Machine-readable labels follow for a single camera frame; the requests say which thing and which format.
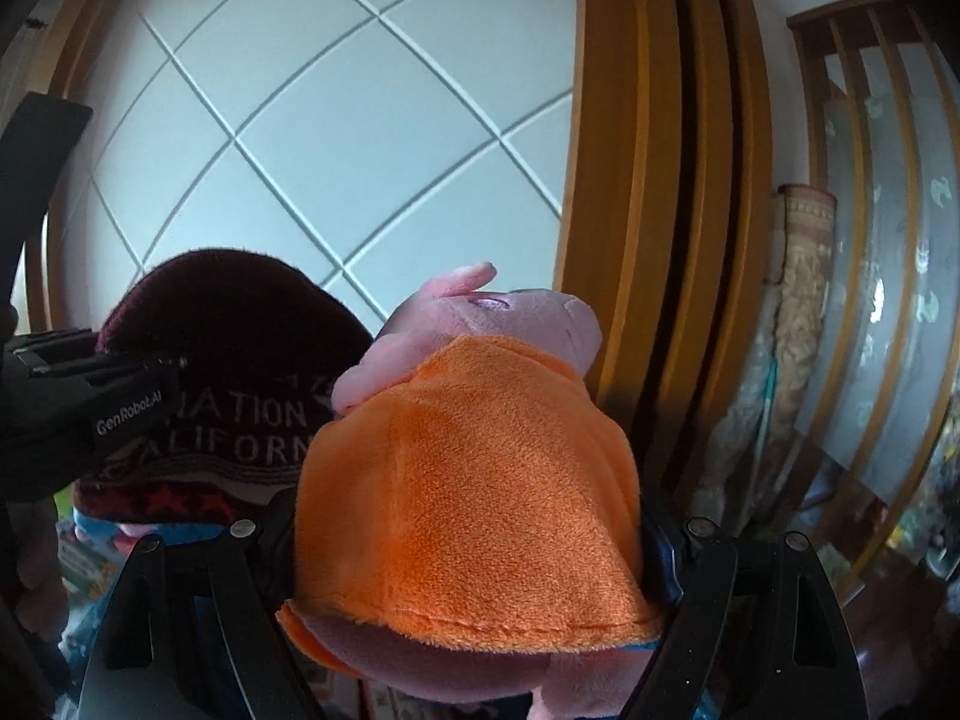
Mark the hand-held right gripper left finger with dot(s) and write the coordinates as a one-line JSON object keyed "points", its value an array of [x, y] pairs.
{"points": [[247, 562]]}

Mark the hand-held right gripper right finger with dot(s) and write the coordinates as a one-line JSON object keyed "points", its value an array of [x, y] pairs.
{"points": [[705, 570]]}

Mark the maroon knit beanie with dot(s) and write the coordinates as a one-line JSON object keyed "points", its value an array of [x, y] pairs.
{"points": [[225, 330]]}

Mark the pig plush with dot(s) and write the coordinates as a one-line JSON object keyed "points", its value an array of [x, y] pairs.
{"points": [[465, 480]]}

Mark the person's left hand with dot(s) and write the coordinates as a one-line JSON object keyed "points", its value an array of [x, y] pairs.
{"points": [[41, 577]]}

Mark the rolled beige carpet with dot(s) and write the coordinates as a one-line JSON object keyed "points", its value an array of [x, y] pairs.
{"points": [[806, 277]]}

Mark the printed plastic sheet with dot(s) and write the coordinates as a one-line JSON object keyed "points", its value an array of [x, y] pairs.
{"points": [[885, 277]]}

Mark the wooden door frame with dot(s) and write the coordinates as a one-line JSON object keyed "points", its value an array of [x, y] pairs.
{"points": [[660, 165]]}

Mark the wooden slatted frame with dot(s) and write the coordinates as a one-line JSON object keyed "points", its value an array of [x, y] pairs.
{"points": [[911, 165]]}

